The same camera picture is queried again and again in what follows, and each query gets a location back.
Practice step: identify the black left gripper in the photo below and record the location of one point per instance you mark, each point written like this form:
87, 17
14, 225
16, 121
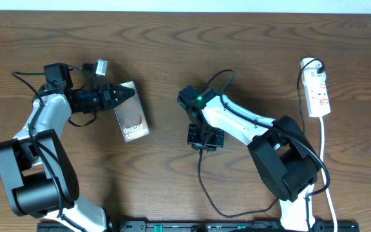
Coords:
106, 95

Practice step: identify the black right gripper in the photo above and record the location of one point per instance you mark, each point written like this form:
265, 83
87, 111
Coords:
218, 142

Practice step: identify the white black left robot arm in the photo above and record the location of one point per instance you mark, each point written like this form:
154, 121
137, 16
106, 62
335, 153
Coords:
37, 175

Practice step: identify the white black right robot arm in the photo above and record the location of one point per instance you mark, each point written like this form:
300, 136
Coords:
284, 159

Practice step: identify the white USB charger adapter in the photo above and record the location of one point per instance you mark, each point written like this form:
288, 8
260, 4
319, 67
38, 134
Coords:
310, 76

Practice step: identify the white power strip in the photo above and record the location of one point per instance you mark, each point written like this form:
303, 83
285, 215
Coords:
316, 95

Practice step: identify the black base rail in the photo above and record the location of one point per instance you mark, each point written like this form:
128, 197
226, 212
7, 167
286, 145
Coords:
260, 225

